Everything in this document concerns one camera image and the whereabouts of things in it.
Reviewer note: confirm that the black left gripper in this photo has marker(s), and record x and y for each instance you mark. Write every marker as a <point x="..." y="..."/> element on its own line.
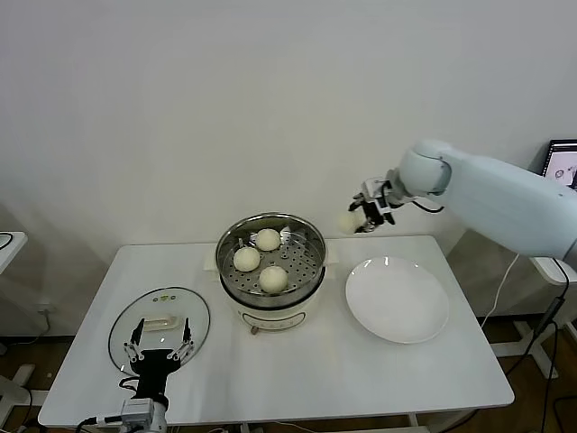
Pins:
<point x="156" y="366"/>

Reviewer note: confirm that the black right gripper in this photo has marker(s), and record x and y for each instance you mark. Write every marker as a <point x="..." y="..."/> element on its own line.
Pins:
<point x="381" y="211"/>

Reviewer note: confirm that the white steamed baozi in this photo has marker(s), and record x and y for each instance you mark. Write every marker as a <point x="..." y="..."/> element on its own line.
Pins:
<point x="348" y="224"/>
<point x="267" y="239"/>
<point x="272" y="279"/>
<point x="246" y="259"/>

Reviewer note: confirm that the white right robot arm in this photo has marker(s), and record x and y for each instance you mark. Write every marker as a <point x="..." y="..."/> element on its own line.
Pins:
<point x="496" y="198"/>

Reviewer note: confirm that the stainless steel steamer basket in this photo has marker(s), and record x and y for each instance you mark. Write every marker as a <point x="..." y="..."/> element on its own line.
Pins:
<point x="302" y="270"/>

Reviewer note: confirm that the round glass pot lid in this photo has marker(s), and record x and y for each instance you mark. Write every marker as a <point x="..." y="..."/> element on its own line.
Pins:
<point x="194" y="311"/>

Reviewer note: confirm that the white round plate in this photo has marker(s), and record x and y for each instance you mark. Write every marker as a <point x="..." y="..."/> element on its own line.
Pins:
<point x="396" y="302"/>

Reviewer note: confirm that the cream electric cooking pot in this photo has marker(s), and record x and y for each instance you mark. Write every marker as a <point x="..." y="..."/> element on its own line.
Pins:
<point x="270" y="316"/>

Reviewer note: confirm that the black laptop computer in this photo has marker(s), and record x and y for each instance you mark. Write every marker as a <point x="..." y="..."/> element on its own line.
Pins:
<point x="563" y="164"/>

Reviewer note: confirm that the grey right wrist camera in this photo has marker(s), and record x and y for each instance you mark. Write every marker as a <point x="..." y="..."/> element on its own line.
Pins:
<point x="374" y="187"/>

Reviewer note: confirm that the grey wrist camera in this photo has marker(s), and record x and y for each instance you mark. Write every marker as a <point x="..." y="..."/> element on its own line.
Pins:
<point x="136" y="411"/>
<point x="374" y="187"/>

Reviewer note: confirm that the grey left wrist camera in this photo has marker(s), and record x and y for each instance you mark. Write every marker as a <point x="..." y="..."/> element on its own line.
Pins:
<point x="136" y="411"/>

